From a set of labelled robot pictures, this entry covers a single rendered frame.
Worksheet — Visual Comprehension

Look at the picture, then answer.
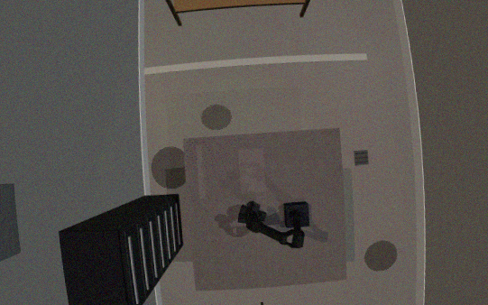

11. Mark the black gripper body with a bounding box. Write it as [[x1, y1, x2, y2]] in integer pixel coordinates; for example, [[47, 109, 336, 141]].
[[240, 205, 267, 221]]

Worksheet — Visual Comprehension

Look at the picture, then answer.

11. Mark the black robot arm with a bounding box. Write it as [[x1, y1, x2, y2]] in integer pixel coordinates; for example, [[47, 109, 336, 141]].
[[238, 203, 305, 248]]

